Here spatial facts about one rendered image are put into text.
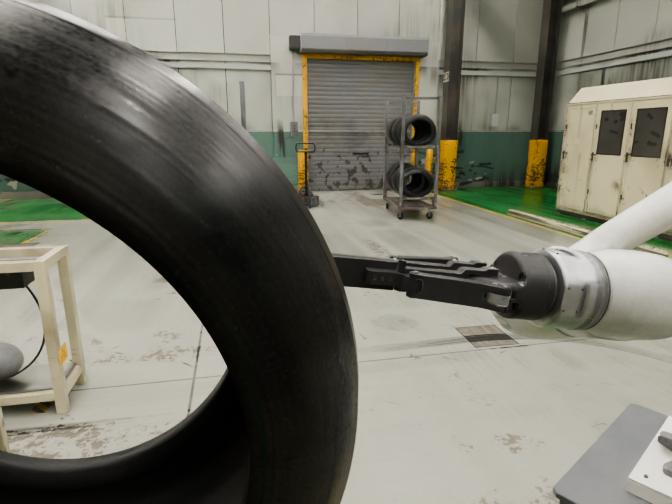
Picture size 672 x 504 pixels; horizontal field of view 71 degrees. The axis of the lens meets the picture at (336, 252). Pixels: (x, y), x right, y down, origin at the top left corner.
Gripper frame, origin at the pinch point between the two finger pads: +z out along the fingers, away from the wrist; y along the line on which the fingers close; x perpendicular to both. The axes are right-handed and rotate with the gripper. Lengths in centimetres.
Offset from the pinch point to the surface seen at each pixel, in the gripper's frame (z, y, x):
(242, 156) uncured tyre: 13.2, 14.5, -10.5
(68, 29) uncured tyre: 23.1, 14.2, -16.0
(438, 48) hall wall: -438, -1091, -274
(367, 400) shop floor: -68, -172, 116
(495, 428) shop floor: -121, -136, 108
